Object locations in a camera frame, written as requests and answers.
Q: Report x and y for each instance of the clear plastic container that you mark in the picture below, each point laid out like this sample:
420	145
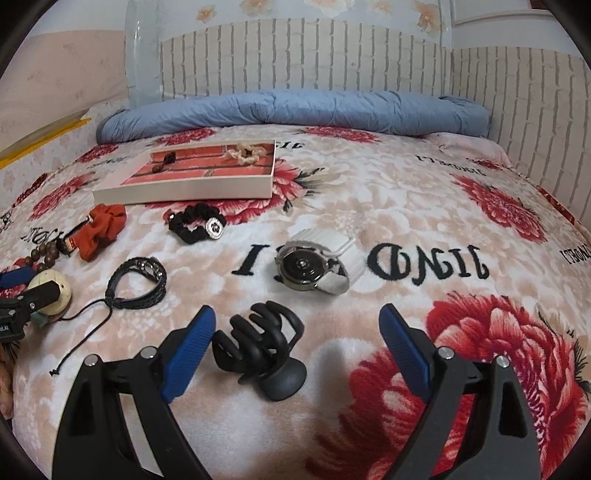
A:
141	60

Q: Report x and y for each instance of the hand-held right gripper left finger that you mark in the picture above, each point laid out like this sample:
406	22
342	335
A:
191	350

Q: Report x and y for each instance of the white band wristwatch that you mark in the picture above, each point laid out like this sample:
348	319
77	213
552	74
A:
304	270

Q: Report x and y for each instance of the beige scrunchie in box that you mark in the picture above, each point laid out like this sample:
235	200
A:
242	153

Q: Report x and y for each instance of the blue quilt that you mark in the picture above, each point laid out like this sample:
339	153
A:
300	110

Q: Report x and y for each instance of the brick pattern headboard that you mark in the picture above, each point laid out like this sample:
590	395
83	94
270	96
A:
300	55

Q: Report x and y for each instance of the black claw hair clip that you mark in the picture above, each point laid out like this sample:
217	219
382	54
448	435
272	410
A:
263	350

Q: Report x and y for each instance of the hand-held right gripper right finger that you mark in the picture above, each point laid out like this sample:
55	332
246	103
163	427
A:
401	350

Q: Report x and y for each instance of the person's left hand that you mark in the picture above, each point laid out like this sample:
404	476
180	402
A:
5	387

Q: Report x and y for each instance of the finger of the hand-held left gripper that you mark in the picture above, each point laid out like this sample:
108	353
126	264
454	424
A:
16	278
41	297

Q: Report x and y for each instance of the shallow box with brick lining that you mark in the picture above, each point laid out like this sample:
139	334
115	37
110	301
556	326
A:
194	187

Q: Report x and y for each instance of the orange scrunchie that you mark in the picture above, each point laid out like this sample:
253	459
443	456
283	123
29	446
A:
101	228

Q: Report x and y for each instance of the yellow strip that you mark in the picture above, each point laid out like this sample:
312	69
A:
41	141

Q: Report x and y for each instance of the small red gold accessory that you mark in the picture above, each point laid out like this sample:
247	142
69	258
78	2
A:
69	240

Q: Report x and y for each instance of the black scrunchie with charm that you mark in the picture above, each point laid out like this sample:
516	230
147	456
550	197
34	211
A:
196	228

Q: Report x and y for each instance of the floral printed blanket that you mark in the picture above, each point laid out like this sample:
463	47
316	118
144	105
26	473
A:
415	198

